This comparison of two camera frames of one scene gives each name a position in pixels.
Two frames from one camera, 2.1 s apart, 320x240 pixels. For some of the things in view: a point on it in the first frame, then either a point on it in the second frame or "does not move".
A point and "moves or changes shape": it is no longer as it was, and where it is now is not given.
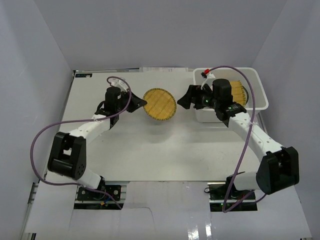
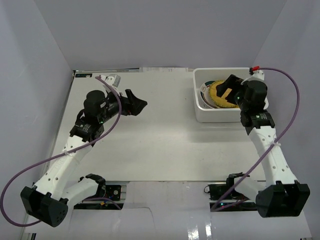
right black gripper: [194, 92] → [232, 83]
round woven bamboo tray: [161, 104] moves or changes shape
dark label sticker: [83, 75] does not move
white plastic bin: [208, 114] does not move
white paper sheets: [163, 69] does not move
